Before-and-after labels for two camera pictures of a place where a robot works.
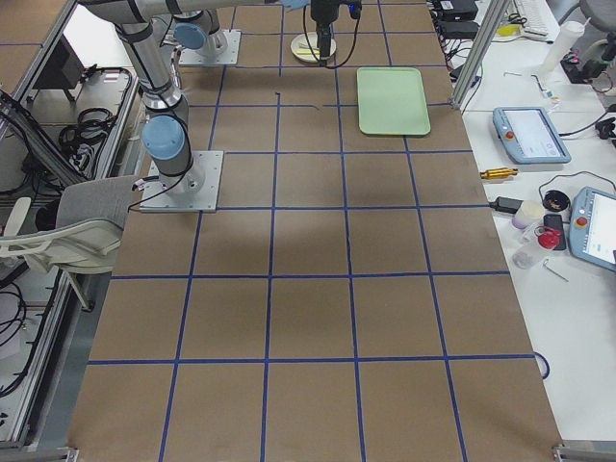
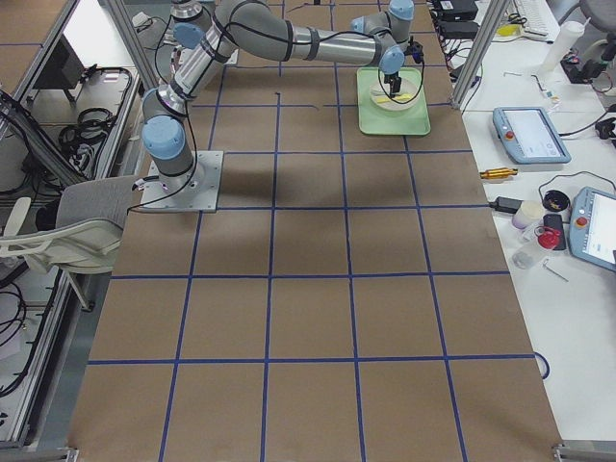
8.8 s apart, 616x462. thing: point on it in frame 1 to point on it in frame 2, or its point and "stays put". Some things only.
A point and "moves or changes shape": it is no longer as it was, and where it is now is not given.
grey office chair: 89,224 stays put
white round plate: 300,47 moves or changes shape
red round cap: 549,239 stays put
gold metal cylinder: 498,173 stays put
